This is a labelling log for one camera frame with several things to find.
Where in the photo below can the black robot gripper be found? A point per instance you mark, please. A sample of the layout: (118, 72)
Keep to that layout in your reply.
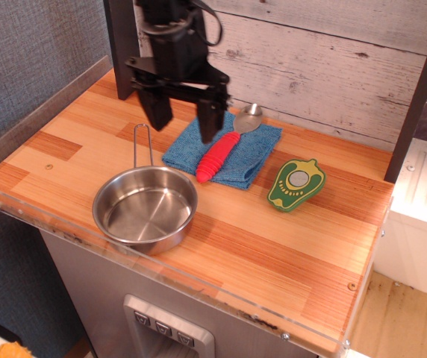
(179, 68)

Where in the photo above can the red handled metal spoon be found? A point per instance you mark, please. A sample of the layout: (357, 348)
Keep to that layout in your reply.
(247, 120)

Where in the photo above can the small steel pan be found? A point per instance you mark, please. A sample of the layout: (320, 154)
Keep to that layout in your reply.
(146, 208)

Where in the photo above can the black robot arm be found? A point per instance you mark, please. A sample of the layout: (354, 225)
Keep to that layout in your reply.
(165, 12)

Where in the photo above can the blue folded towel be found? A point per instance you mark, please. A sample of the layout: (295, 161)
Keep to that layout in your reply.
(243, 163)

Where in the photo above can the green toy pepper half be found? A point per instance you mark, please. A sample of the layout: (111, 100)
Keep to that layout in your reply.
(296, 182)

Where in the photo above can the silver toy dispenser panel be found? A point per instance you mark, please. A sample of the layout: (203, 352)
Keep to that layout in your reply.
(156, 332)

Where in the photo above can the orange object bottom left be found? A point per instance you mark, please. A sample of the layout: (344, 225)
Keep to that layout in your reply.
(14, 350)

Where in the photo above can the dark left shelf post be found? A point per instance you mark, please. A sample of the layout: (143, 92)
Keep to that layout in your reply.
(124, 43)

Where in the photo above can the dark shelf post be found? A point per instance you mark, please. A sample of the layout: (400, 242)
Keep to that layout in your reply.
(408, 128)
(124, 43)

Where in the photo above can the dark right shelf post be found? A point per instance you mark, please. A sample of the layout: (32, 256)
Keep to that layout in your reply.
(408, 128)

